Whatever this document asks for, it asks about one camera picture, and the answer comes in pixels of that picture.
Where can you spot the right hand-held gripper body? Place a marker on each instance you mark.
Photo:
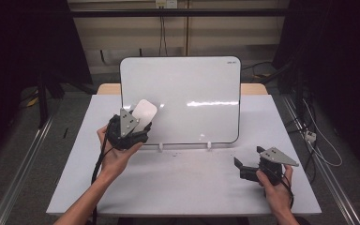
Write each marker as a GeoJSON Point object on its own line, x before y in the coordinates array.
{"type": "Point", "coordinates": [275, 157]}

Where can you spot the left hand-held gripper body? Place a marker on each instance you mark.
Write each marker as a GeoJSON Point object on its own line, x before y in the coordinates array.
{"type": "Point", "coordinates": [126, 125]}

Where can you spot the white whiteboard eraser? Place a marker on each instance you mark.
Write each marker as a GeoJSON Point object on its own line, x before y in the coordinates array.
{"type": "Point", "coordinates": [145, 112]}

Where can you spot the white whiteboard with black rim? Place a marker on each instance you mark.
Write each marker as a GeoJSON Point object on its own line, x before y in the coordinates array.
{"type": "Point", "coordinates": [184, 84]}

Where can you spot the person's right hand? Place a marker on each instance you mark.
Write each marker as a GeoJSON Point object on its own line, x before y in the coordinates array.
{"type": "Point", "coordinates": [278, 195]}

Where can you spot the person's left hand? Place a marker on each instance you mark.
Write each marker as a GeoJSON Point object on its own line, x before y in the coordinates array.
{"type": "Point", "coordinates": [115, 162]}

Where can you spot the white plastic whiteboard clip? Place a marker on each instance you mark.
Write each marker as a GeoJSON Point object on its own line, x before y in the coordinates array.
{"type": "Point", "coordinates": [161, 146]}
{"type": "Point", "coordinates": [209, 145]}

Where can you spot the white power strip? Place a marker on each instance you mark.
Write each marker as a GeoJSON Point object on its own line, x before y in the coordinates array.
{"type": "Point", "coordinates": [310, 136]}

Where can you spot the wooden table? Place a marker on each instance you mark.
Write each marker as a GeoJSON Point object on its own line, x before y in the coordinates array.
{"type": "Point", "coordinates": [253, 89]}

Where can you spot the small black pen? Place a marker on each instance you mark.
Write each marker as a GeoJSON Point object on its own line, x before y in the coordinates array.
{"type": "Point", "coordinates": [65, 132]}

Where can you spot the black metal stand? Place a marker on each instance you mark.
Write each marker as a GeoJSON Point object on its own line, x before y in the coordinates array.
{"type": "Point", "coordinates": [42, 103]}

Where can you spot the black horizontal bar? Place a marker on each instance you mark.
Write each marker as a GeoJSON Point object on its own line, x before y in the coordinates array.
{"type": "Point", "coordinates": [175, 12]}

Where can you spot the black curtain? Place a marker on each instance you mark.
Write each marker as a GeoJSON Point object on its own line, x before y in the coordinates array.
{"type": "Point", "coordinates": [340, 47]}
{"type": "Point", "coordinates": [18, 40]}

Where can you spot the metal floor rail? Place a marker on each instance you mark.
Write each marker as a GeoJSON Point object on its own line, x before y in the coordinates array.
{"type": "Point", "coordinates": [328, 178]}
{"type": "Point", "coordinates": [22, 175]}

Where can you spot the white wall socket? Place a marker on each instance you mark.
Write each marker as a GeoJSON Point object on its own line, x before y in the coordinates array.
{"type": "Point", "coordinates": [166, 3]}

